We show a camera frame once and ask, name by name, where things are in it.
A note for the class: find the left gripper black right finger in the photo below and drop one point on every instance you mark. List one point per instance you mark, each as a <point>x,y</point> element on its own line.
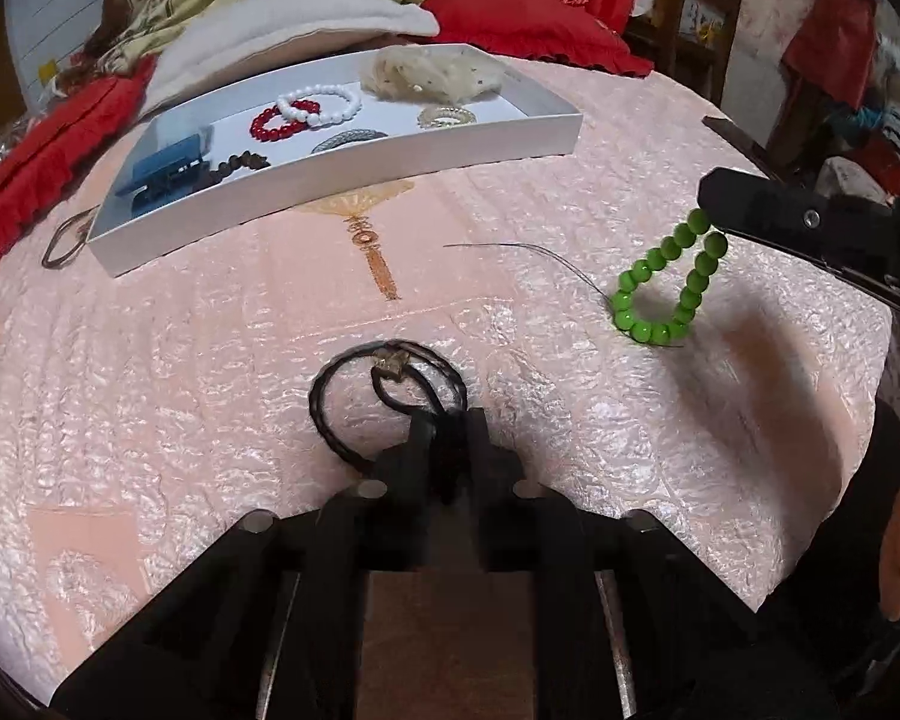
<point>518,523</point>

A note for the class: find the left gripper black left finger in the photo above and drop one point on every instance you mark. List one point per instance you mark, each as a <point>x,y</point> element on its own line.
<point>381,521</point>

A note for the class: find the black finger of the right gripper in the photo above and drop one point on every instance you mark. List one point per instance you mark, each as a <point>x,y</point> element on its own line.
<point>856,240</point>

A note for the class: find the silver braided bangle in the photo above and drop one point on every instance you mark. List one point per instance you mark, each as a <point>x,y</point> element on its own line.
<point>350,137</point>

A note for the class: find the blue rectangular claw clip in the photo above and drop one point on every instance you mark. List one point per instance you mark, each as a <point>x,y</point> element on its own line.
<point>165,175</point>

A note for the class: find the cream dotted organza scrunchie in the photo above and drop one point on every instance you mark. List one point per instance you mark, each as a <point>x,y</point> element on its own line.
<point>421,75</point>

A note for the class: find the pink textured bedspread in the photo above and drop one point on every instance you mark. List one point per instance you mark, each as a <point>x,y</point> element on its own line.
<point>141,416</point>

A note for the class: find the white shallow cardboard tray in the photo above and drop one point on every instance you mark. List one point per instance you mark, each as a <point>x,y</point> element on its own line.
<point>524,119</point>

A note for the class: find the red ruffled pillow right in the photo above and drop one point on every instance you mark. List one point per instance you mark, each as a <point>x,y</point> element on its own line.
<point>536,30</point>

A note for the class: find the red ruffled pillow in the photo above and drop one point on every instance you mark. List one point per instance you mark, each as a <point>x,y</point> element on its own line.
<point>36,173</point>
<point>536,30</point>

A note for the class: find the red ruffled pillow left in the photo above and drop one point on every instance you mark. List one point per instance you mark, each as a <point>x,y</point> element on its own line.
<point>36,173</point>

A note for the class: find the white fleece pillow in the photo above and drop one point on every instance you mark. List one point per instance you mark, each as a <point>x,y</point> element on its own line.
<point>232,42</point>

